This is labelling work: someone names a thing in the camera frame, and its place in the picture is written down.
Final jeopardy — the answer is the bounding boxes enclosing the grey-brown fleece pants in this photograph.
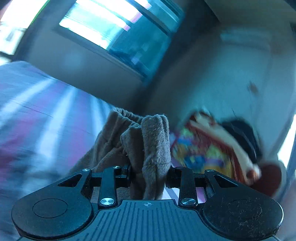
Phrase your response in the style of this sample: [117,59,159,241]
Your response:
[69,108,171,201]

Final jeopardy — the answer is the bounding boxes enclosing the colourful red patterned blanket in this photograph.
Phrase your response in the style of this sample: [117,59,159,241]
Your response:
[171,111,287,199]

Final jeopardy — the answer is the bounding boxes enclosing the striped purple white bedsheet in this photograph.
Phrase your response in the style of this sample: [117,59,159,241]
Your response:
[0,60,206,241]

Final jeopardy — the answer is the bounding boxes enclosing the bright glass window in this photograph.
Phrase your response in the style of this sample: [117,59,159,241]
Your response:
[56,1,184,78]

